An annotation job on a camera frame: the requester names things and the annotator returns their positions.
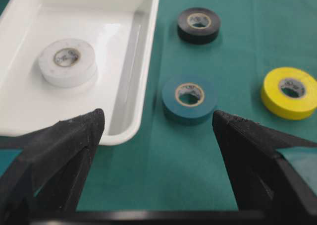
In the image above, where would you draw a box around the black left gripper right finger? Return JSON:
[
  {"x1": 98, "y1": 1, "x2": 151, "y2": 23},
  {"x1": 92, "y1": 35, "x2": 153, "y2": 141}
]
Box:
[{"x1": 212, "y1": 110, "x2": 317, "y2": 225}]

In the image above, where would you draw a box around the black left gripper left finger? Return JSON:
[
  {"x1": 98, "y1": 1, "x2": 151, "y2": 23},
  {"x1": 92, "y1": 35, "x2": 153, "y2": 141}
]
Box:
[{"x1": 0, "y1": 109, "x2": 105, "y2": 225}]

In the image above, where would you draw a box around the white tape roll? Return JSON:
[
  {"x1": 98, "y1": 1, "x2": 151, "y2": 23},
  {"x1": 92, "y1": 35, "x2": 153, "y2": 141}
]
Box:
[{"x1": 37, "y1": 38, "x2": 98, "y2": 88}]

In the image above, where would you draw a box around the yellow tape roll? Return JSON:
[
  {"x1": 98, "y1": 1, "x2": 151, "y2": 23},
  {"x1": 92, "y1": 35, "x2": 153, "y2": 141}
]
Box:
[{"x1": 261, "y1": 67, "x2": 317, "y2": 120}]

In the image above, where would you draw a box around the green tape roll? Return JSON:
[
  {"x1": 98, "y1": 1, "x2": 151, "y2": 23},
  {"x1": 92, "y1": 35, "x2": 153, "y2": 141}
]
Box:
[{"x1": 161, "y1": 75, "x2": 217, "y2": 125}]

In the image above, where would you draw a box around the white plastic tray case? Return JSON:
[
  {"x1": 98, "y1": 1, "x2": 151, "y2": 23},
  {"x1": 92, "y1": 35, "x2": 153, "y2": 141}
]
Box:
[{"x1": 0, "y1": 0, "x2": 159, "y2": 146}]

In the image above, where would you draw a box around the black tape roll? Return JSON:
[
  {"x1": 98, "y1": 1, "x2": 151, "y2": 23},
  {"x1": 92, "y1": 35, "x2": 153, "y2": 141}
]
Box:
[{"x1": 177, "y1": 7, "x2": 221, "y2": 45}]

